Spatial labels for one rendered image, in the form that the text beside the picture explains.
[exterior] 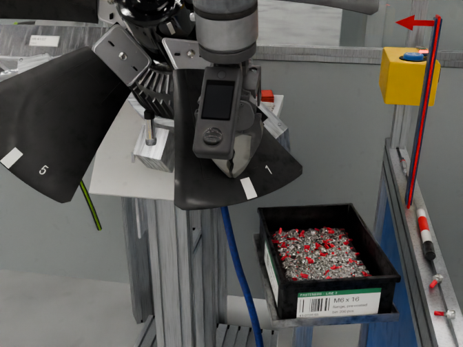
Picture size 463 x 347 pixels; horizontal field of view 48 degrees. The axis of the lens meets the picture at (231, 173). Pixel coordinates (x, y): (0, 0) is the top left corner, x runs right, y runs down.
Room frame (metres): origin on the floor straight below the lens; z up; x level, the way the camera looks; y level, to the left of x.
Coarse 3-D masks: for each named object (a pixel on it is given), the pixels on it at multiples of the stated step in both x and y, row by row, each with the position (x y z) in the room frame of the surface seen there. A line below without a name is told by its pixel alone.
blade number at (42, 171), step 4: (44, 160) 0.76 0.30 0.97; (40, 164) 0.76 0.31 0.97; (44, 164) 0.76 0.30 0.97; (48, 164) 0.77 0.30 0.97; (40, 168) 0.76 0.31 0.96; (44, 168) 0.76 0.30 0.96; (48, 168) 0.76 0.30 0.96; (52, 168) 0.77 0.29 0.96; (36, 172) 0.75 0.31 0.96; (40, 172) 0.76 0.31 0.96; (44, 172) 0.76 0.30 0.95; (48, 172) 0.76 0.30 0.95; (40, 176) 0.75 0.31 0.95; (44, 176) 0.76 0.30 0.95
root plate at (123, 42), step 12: (108, 36) 0.85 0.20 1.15; (120, 36) 0.86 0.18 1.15; (96, 48) 0.84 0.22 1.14; (108, 48) 0.85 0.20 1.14; (120, 48) 0.86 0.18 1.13; (132, 48) 0.87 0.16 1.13; (108, 60) 0.85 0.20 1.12; (120, 60) 0.86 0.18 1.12; (132, 60) 0.87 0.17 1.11; (144, 60) 0.87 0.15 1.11; (120, 72) 0.85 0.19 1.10; (132, 72) 0.86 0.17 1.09
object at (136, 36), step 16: (128, 0) 0.85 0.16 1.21; (144, 0) 0.85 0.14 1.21; (160, 0) 0.85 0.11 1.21; (176, 0) 0.83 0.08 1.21; (192, 0) 0.87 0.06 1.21; (128, 16) 0.82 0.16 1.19; (144, 16) 0.83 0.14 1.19; (160, 16) 0.82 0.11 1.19; (176, 16) 0.82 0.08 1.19; (128, 32) 0.94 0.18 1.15; (144, 32) 0.83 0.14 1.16; (160, 32) 0.83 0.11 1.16; (176, 32) 0.85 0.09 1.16; (192, 32) 0.91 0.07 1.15; (144, 48) 0.91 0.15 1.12; (160, 64) 0.89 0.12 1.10
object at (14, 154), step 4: (16, 148) 0.76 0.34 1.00; (12, 152) 0.76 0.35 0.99; (16, 152) 0.76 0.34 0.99; (20, 152) 0.76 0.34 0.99; (8, 156) 0.75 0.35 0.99; (12, 156) 0.75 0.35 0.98; (16, 156) 0.76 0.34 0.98; (20, 156) 0.76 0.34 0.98; (0, 160) 0.75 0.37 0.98; (4, 160) 0.75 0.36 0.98; (8, 160) 0.75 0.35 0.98; (12, 160) 0.75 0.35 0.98; (16, 160) 0.75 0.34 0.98; (4, 164) 0.75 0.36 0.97; (8, 164) 0.75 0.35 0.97; (12, 164) 0.75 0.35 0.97; (8, 168) 0.75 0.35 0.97
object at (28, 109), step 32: (64, 64) 0.81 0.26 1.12; (96, 64) 0.83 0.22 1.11; (0, 96) 0.78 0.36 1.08; (32, 96) 0.79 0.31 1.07; (64, 96) 0.80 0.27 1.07; (96, 96) 0.82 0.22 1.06; (0, 128) 0.76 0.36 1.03; (32, 128) 0.77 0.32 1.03; (64, 128) 0.79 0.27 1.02; (96, 128) 0.81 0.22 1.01; (32, 160) 0.76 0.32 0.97; (64, 160) 0.78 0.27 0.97; (64, 192) 0.76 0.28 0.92
